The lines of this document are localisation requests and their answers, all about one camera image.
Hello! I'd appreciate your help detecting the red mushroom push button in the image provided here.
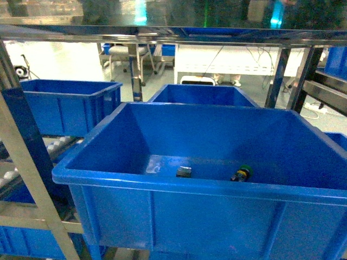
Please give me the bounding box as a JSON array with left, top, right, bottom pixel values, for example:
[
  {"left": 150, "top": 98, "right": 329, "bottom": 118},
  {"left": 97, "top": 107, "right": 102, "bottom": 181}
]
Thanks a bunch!
[{"left": 176, "top": 166, "right": 192, "bottom": 178}]

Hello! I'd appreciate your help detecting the blue bin left shelf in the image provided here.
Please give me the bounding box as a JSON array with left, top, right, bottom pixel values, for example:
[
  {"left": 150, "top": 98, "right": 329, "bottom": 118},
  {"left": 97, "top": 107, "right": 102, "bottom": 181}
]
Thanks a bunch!
[{"left": 21, "top": 79, "right": 123, "bottom": 137}]

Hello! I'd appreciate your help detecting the large blue target bin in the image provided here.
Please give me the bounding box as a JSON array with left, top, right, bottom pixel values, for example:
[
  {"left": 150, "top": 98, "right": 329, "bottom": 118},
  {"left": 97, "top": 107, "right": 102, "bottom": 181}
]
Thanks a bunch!
[{"left": 52, "top": 102, "right": 346, "bottom": 259}]

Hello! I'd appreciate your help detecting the blue bin behind target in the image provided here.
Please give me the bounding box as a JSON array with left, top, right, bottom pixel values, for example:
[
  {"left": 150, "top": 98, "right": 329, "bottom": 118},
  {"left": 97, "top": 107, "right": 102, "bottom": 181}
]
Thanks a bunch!
[{"left": 149, "top": 84, "right": 258, "bottom": 107}]

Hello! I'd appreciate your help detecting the white box device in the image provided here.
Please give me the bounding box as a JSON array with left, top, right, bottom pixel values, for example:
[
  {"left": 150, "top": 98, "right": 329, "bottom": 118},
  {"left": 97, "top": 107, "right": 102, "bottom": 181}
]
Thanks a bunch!
[{"left": 180, "top": 75, "right": 216, "bottom": 86}]

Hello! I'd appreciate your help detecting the white office chair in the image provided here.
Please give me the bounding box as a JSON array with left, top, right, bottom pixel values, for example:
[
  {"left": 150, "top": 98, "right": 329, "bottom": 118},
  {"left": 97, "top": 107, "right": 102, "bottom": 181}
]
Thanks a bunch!
[{"left": 99, "top": 43, "right": 158, "bottom": 86}]

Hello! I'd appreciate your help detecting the steel shelf upright post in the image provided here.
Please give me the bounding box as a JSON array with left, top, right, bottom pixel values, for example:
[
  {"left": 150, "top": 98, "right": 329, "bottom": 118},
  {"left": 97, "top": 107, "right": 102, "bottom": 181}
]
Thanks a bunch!
[{"left": 1, "top": 43, "right": 79, "bottom": 259}]

